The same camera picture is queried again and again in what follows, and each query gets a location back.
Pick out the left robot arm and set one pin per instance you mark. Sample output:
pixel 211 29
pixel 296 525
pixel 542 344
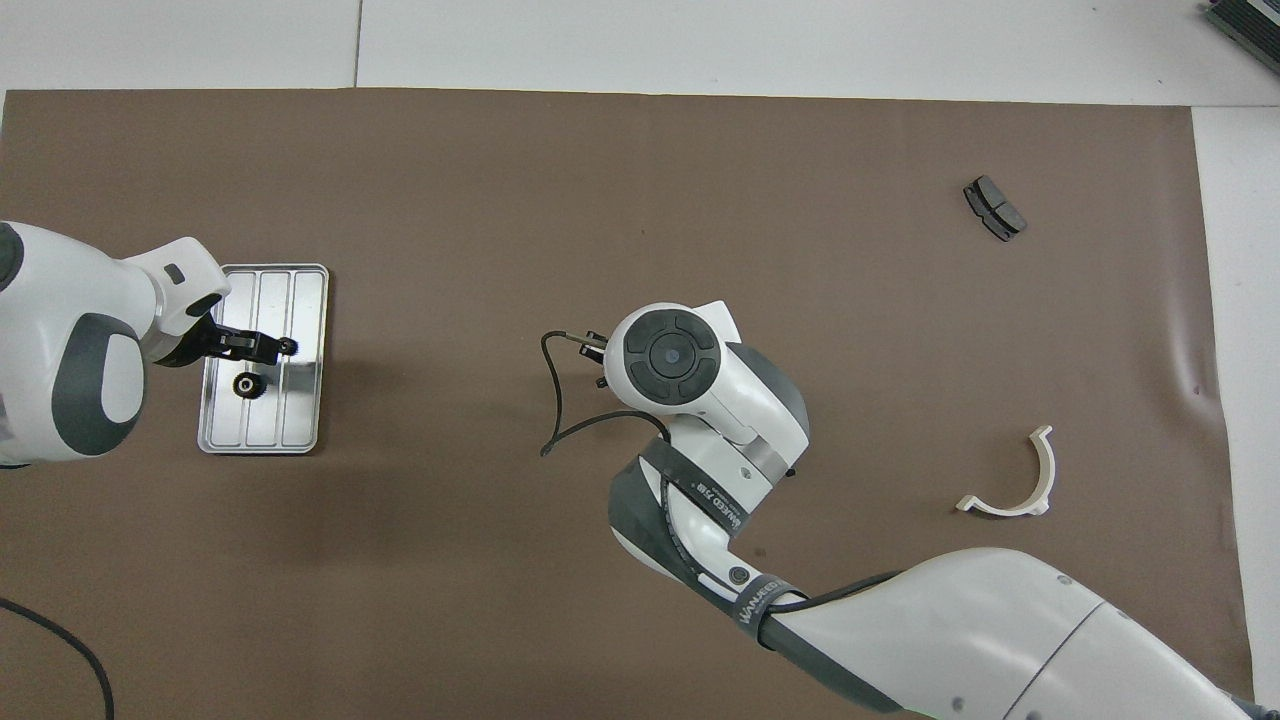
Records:
pixel 60 300

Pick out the dark grey ribbed device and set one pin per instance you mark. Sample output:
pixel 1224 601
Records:
pixel 1250 25

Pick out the silver metal tray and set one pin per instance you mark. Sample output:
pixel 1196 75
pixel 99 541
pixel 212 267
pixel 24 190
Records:
pixel 300 400

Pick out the black brake pad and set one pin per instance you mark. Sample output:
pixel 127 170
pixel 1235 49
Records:
pixel 995 208

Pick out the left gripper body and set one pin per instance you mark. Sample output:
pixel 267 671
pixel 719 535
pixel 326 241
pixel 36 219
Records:
pixel 190 345

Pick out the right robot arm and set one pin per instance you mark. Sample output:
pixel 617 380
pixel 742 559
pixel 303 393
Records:
pixel 950 620

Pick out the black bearing gear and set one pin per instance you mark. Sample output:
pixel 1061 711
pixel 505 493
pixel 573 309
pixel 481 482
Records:
pixel 247 384

